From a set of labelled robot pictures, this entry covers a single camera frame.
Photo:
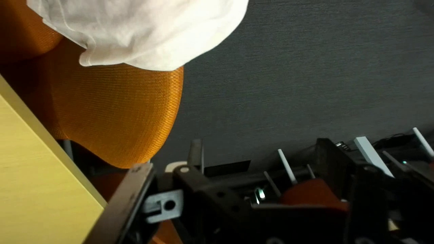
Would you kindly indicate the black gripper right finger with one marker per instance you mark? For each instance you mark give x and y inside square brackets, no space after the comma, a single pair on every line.
[336,160]

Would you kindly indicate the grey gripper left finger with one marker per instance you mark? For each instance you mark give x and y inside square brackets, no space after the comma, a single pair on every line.
[122,208]

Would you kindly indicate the peach t-shirt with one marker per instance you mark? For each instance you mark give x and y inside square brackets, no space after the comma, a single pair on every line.
[143,28]

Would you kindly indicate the orange fabric chair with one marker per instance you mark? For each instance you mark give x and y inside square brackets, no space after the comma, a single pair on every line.
[112,113]

